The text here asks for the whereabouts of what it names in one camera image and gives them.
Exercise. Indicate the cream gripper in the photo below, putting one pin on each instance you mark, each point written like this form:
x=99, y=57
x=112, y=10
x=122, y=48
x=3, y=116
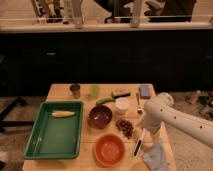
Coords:
x=154, y=136

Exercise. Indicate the black white dish brush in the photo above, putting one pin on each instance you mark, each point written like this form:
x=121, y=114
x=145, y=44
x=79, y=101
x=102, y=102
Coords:
x=139, y=143

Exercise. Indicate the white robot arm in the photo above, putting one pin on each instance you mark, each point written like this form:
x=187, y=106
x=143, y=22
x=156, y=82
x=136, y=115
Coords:
x=160, y=109

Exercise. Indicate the orange red bowl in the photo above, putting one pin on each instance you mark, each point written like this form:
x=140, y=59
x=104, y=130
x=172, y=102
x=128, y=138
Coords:
x=108, y=150

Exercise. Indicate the dark maroon bowl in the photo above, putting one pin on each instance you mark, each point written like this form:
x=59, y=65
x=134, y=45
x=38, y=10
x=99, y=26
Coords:
x=99, y=117

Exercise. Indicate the grey blue cloth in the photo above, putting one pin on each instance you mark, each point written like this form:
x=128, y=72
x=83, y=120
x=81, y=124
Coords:
x=155, y=157

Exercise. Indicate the white cup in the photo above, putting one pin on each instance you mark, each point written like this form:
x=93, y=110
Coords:
x=122, y=105

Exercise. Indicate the blue sponge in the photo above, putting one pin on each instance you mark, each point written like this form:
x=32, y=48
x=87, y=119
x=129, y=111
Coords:
x=144, y=92

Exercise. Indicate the black tan eraser block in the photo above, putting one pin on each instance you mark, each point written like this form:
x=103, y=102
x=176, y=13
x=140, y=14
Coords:
x=120, y=93

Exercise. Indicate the green cucumber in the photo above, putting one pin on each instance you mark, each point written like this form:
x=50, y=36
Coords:
x=104, y=101

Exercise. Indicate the green translucent cup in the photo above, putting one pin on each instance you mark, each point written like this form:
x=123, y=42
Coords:
x=94, y=91

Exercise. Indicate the dark metal cup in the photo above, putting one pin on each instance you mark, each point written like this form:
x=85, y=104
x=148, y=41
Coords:
x=75, y=90

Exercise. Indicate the yellow corn cob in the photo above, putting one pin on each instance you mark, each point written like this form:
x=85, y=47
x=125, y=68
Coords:
x=61, y=114

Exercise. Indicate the green plastic tray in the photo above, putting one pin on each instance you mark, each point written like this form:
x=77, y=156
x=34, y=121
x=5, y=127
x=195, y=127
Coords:
x=55, y=138

